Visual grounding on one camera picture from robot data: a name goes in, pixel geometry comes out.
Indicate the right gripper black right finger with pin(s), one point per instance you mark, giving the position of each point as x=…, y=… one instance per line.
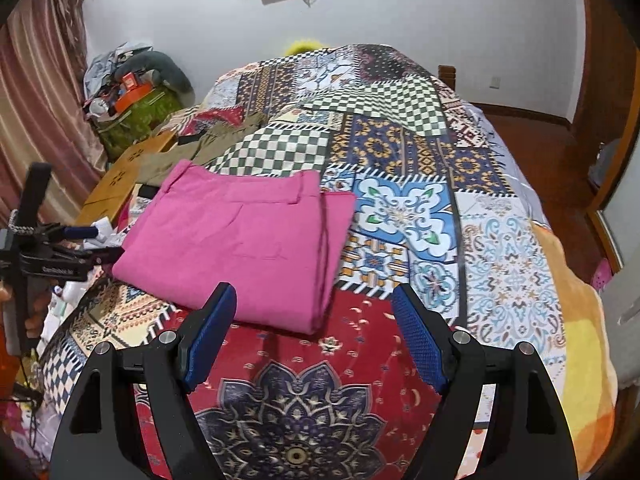
x=527, y=436

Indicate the person's left hand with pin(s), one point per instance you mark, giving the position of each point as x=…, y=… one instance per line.
x=34, y=324

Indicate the yellow plush toy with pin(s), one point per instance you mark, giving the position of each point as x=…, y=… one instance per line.
x=303, y=46

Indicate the patchwork patterned bedspread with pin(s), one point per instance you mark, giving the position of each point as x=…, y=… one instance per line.
x=438, y=207

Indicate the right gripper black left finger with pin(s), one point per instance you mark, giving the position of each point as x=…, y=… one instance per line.
x=100, y=435

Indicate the orange box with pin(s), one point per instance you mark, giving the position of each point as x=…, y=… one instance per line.
x=134, y=91

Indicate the white grey clothes pile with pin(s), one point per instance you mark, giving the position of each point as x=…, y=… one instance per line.
x=100, y=71

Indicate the pink pants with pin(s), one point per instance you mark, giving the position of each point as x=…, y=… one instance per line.
x=277, y=241

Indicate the olive green pants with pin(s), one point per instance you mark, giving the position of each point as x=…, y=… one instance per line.
x=222, y=136

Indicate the striped pink curtain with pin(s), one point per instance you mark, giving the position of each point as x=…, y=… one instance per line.
x=43, y=61

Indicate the wooden door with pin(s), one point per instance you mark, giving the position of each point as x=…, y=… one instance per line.
x=608, y=107

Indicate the green patterned bag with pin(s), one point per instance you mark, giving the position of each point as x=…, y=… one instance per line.
x=137, y=122

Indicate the white wall socket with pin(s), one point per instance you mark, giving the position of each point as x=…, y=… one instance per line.
x=495, y=82

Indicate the wooden bed post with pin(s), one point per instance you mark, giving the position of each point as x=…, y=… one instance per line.
x=448, y=75

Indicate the mustard yellow garment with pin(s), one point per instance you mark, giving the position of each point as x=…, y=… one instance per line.
x=112, y=192

